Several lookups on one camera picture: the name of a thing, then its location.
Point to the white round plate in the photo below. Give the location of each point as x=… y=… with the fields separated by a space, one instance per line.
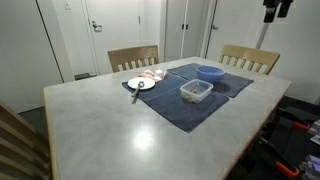
x=149 y=83

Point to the small dark blue cloth mat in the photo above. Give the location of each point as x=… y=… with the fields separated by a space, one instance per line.
x=233 y=85

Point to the wooden chair with horizontal slats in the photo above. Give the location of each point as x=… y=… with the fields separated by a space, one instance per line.
x=16 y=143

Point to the metal spoon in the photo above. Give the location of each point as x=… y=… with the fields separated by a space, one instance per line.
x=140 y=84

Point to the large dark blue cloth mat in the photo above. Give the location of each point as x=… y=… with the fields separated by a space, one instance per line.
x=180 y=111

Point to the grey metal block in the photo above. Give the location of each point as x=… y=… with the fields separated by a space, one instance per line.
x=316 y=128

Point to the blue plastic bowl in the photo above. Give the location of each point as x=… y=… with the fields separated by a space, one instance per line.
x=210 y=76

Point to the wooden chair with narrow back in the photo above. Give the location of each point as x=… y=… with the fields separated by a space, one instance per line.
x=133 y=53

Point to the wooden chair with wide back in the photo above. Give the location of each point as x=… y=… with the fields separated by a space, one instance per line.
x=250 y=53

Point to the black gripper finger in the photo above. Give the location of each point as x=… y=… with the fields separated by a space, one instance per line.
x=270 y=10
x=285 y=8

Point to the clear plastic lunchbox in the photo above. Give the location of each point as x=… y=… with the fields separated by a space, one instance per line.
x=205 y=87

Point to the purple box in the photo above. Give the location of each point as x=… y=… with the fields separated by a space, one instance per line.
x=313 y=165

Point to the white slanted pole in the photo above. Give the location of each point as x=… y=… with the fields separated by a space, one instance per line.
x=262 y=35

